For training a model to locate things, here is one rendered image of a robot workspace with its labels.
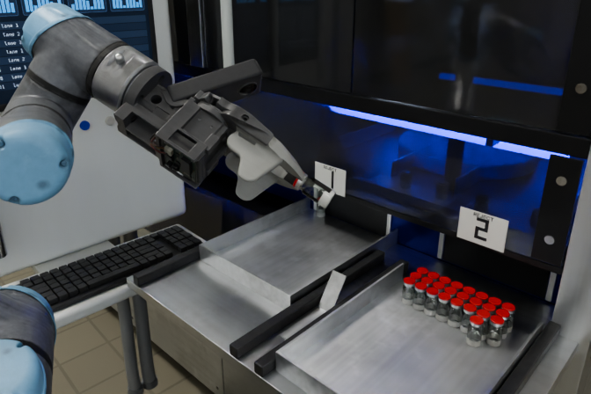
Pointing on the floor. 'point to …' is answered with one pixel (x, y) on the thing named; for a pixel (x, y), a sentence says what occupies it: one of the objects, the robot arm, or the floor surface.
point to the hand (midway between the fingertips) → (295, 171)
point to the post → (577, 293)
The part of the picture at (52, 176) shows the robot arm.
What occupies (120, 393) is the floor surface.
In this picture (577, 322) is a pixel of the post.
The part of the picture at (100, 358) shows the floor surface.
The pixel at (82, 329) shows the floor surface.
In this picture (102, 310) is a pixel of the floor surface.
